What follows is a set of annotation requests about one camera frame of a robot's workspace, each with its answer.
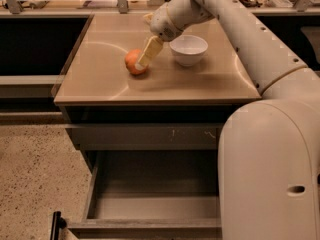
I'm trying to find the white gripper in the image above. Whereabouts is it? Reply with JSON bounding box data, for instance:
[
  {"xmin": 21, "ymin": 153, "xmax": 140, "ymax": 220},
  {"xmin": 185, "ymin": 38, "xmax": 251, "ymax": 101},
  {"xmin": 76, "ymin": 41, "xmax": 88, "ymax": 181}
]
[{"xmin": 137, "ymin": 3, "xmax": 182, "ymax": 68}]

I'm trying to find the orange fruit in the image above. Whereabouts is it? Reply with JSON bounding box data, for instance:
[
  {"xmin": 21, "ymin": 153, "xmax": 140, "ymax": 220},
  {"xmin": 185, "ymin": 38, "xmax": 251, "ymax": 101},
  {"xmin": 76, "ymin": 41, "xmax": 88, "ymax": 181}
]
[{"xmin": 124, "ymin": 49, "xmax": 147, "ymax": 75}]

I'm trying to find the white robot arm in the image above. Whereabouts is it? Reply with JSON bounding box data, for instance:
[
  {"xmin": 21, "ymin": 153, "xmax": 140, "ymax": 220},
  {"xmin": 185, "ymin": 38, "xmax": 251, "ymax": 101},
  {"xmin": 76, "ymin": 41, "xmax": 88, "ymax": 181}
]
[{"xmin": 136, "ymin": 0, "xmax": 320, "ymax": 240}]

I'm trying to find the grey drawer cabinet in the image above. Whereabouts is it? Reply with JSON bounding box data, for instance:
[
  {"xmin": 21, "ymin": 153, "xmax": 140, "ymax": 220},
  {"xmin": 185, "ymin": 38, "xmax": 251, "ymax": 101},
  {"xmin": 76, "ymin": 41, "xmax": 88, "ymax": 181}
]
[{"xmin": 53, "ymin": 14, "xmax": 260, "ymax": 166}]

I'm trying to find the closed top drawer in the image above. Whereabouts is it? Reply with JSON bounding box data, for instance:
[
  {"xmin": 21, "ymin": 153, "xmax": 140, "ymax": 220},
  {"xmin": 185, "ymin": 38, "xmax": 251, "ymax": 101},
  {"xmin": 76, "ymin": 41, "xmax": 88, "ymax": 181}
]
[{"xmin": 66, "ymin": 123, "xmax": 222, "ymax": 151}]

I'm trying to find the open middle drawer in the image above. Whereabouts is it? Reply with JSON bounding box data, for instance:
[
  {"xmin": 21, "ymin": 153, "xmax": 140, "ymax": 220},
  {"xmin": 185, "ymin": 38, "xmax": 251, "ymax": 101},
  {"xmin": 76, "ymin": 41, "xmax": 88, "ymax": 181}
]
[{"xmin": 69, "ymin": 151, "xmax": 222, "ymax": 240}]

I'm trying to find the white ceramic bowl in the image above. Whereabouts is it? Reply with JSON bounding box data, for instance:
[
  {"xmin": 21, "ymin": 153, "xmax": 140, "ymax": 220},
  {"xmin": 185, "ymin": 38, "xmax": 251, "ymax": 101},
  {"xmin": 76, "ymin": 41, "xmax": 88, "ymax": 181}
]
[{"xmin": 169, "ymin": 35, "xmax": 208, "ymax": 67}]

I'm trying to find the black handle bottom left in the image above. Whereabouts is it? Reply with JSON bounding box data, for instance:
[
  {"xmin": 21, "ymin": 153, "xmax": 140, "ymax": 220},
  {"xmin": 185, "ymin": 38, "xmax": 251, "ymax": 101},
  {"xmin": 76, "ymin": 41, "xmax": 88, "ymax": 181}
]
[{"xmin": 49, "ymin": 211, "xmax": 67, "ymax": 240}]

